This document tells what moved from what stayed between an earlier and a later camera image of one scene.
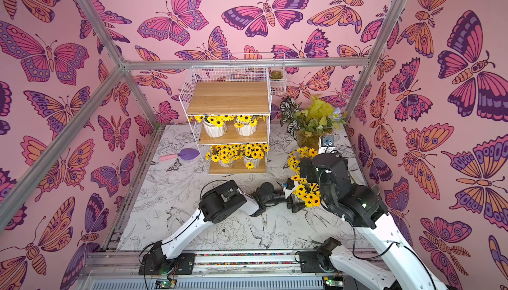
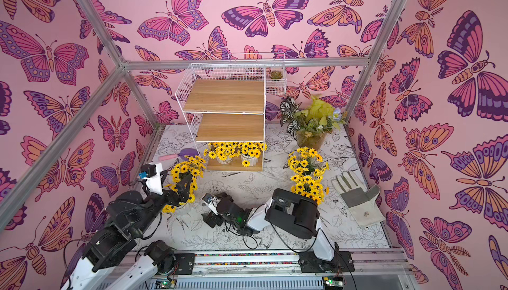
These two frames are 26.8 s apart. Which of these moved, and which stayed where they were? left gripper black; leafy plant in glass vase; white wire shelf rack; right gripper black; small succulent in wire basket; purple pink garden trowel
Moved: left gripper black; right gripper black
Stayed: purple pink garden trowel; small succulent in wire basket; white wire shelf rack; leafy plant in glass vase
